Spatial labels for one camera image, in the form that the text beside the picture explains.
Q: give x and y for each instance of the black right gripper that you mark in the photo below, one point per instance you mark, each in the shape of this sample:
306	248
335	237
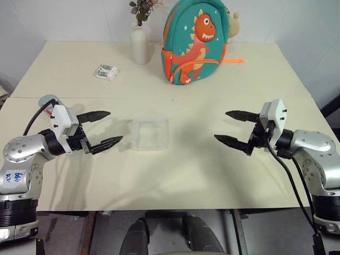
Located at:
259	138

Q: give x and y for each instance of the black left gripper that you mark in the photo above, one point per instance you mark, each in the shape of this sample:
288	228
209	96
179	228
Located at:
79	140

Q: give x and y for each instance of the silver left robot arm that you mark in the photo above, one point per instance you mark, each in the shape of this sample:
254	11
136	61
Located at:
20	151

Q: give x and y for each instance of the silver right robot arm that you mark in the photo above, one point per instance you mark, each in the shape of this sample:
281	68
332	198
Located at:
313	148

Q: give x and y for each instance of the clear plastic container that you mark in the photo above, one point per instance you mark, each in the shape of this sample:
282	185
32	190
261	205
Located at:
151	134

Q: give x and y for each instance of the small white printed box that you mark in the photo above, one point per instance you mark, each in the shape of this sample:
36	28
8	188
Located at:
106	72

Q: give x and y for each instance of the cream table cloth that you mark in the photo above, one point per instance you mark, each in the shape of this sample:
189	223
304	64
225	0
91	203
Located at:
170	175

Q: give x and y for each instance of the teal dinosaur backpack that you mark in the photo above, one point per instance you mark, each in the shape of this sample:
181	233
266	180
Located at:
195	45

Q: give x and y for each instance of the white ceramic vase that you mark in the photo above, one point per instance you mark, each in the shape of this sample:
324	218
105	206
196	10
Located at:
139	45

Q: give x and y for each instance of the dark metal table leg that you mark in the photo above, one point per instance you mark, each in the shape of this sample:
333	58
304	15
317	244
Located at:
87	233
240	231

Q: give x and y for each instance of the beige plush toy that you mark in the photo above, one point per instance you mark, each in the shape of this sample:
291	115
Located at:
234	25

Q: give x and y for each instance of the dark rounded shape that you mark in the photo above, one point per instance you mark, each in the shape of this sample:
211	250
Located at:
135	236
202	235

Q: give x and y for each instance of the dried flower bunch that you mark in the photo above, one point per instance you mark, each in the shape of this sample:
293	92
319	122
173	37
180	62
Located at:
143	9

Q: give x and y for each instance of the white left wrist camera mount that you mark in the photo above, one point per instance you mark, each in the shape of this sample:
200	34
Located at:
61	119

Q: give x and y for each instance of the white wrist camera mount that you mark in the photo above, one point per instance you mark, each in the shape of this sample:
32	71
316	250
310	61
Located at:
61	119
276	117

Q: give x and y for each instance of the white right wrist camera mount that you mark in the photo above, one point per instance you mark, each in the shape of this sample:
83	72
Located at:
276	117

